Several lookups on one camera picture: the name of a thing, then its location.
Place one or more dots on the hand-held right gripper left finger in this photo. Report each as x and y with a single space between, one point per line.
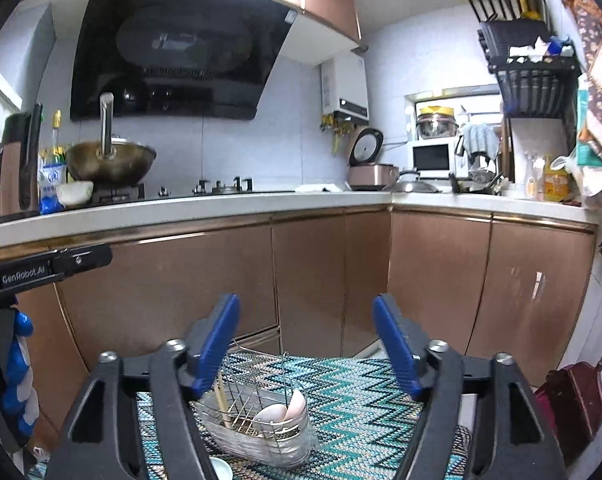
216 342

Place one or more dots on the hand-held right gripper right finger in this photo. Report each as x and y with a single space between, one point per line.
396 345

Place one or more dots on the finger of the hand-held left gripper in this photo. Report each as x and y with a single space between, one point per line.
78 260

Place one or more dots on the bunch of wooden chopsticks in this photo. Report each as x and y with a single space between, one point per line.
222 400

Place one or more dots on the person's left hand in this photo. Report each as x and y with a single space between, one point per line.
18 360

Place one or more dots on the white bowl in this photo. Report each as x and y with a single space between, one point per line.
75 195

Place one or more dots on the blue and white bag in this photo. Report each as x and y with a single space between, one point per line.
52 190

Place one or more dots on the teal chevron mat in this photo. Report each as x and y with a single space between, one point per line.
351 410

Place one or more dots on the white ceramic spoon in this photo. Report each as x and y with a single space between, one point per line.
271 416
297 407

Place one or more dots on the dark brown canister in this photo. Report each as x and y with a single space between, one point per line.
18 170

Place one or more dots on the copper kitchen cabinet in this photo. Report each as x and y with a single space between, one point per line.
306 270

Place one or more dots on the yellow-capped oil bottle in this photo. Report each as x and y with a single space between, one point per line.
56 140

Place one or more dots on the small white dish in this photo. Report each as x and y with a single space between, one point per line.
222 470

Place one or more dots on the black gas stove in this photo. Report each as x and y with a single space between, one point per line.
221 190

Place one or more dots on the metal pot lid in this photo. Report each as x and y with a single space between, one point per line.
411 186

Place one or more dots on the black faucet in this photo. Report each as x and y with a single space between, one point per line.
456 182

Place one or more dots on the pink rice cooker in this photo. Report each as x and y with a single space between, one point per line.
371 172

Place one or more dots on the red dustpan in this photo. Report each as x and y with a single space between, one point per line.
573 405

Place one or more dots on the white microwave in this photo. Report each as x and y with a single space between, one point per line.
431 157

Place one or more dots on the white spray bottle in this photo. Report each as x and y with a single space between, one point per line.
532 180

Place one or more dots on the grey towel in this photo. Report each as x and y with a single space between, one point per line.
478 140

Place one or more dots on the steel pot with yellow lid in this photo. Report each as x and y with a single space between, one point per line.
435 125

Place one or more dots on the black range hood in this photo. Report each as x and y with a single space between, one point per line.
181 60

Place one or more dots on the yellow detergent bottle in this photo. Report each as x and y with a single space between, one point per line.
556 182

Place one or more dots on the white plastic bag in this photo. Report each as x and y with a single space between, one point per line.
591 180

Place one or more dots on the white water heater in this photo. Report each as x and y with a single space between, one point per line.
345 85

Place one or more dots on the teal package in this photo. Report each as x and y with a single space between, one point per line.
588 130

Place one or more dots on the black dish rack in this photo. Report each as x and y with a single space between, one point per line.
531 80

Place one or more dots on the white and blue rags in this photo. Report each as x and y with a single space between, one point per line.
541 47

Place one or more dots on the brown floral apron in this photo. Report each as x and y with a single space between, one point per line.
598 60

